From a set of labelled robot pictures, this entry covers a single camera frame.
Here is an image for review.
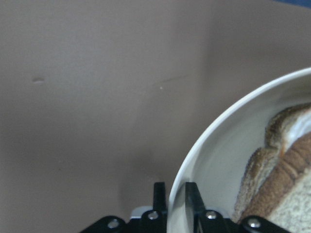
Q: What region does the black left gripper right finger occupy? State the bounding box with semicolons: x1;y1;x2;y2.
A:
185;182;206;216

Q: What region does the bread slice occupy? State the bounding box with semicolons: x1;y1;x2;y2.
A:
232;103;311;222
239;133;311;233

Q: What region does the cream round plate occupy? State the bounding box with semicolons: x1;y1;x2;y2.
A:
167;68;311;233

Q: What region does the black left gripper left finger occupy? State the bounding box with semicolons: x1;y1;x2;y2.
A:
153;182;167;215

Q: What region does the bread slice in plate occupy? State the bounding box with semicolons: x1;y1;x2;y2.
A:
232;103;311;222

